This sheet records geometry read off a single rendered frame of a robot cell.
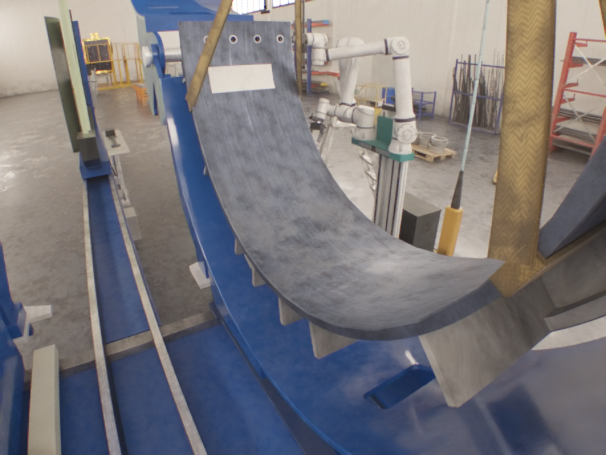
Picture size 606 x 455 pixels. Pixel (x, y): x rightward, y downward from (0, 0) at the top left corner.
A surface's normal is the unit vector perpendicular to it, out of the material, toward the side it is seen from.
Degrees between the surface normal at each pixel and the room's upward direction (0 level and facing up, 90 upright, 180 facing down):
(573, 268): 90
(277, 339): 3
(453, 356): 42
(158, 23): 87
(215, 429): 0
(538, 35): 76
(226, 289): 20
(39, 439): 0
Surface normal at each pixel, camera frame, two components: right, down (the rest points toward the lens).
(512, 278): -0.87, 0.23
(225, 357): 0.00, -0.88
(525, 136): -0.97, -0.11
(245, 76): 0.48, 0.16
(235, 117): 0.41, -0.18
